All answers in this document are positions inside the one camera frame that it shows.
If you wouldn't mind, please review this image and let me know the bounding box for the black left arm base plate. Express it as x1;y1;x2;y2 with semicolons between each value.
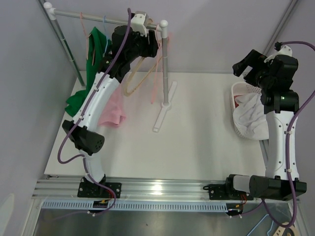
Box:
77;181;122;198

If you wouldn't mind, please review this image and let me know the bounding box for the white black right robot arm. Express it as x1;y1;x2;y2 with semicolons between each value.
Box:
224;45;307;201

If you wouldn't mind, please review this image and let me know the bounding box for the blue plastic hanger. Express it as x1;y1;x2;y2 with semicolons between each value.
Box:
102;15;111;55

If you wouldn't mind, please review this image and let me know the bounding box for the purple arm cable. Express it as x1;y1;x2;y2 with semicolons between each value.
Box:
57;7;132;217
260;40;315;228

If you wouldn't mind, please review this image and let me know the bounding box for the blue hanger on floor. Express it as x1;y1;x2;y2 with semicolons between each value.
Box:
246;214;274;236

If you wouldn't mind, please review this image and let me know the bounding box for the green t shirt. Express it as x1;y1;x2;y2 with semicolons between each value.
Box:
65;27;112;117

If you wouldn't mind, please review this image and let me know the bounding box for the silver white clothes rack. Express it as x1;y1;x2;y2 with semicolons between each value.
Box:
39;0;177;132

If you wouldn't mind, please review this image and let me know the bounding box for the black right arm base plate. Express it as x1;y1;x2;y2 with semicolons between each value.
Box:
203;184;253;201

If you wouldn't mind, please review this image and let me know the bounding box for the pink t shirt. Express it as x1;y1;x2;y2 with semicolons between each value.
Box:
98;86;126;128

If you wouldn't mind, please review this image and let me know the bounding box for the aluminium rail frame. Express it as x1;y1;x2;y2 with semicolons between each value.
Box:
32;176;224;202

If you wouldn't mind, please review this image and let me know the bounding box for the white perforated plastic basket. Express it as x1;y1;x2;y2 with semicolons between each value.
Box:
230;82;261;138

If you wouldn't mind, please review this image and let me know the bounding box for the white t shirt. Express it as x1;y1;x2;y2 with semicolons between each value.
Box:
233;93;269;140

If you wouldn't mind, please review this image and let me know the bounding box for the white slotted cable duct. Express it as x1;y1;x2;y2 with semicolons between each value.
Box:
41;200;242;212

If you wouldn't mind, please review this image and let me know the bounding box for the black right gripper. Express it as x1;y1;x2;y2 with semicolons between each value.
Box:
232;50;273;90

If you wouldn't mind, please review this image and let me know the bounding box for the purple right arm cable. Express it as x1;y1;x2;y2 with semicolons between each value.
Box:
260;40;315;228

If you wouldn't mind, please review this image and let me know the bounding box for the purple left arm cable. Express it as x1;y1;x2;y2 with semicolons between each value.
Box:
57;7;132;217

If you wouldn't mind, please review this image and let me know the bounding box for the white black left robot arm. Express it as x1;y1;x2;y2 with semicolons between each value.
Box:
62;26;158;197

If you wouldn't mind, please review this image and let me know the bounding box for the wooden hanger on floor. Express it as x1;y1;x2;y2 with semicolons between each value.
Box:
272;226;300;236

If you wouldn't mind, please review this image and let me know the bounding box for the coral red t shirt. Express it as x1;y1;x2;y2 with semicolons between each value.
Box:
233;94;242;109

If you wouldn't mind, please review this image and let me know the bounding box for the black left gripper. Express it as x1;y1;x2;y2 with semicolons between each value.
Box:
126;28;160;63

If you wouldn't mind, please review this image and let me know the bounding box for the beige wooden hanger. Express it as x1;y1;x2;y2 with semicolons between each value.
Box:
122;18;163;97

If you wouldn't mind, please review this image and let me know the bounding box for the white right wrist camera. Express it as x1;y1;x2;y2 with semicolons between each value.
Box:
264;42;292;63

